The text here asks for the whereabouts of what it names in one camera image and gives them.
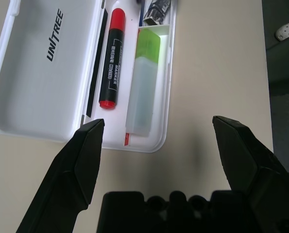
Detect small black white eraser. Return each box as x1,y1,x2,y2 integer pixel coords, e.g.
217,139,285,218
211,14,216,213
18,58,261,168
142,0,172,26

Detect black marker red cap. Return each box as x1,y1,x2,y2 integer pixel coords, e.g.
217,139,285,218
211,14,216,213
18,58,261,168
98,7,126,111

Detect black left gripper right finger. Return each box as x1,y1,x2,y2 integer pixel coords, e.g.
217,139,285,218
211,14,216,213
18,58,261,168
212,116,289,233

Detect green highlighter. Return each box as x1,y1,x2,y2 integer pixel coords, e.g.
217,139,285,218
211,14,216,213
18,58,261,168
124,27,162,138

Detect white plastic pencil case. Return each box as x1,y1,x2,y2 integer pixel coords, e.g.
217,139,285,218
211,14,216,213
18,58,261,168
0,0,178,154

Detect white perforated clog shoe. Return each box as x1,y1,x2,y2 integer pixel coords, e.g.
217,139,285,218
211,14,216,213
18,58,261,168
275,19,289,42

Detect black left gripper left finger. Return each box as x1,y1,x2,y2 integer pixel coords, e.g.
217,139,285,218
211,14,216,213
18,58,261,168
17,118,106,233

